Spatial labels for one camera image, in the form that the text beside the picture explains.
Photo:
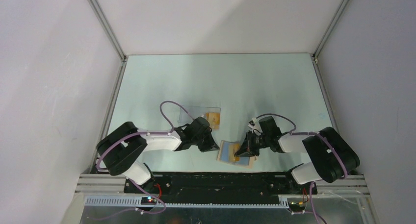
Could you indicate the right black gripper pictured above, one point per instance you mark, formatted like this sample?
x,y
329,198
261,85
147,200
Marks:
x,y
247,149

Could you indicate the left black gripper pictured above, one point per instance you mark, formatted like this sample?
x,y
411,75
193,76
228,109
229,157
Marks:
x,y
210,145

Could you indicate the gold credit card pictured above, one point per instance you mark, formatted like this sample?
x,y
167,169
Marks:
x,y
233,148
214,120

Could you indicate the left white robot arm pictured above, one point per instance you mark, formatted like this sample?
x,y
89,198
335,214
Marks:
x,y
119,151

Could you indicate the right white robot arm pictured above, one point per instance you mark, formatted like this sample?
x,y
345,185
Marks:
x,y
331,158

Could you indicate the gold credit card in box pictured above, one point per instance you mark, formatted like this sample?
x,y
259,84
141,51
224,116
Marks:
x,y
214,120

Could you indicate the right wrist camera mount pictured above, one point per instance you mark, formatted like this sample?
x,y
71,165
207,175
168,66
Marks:
x,y
254,125

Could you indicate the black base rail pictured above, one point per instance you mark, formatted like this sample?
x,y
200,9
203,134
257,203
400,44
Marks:
x,y
224,188

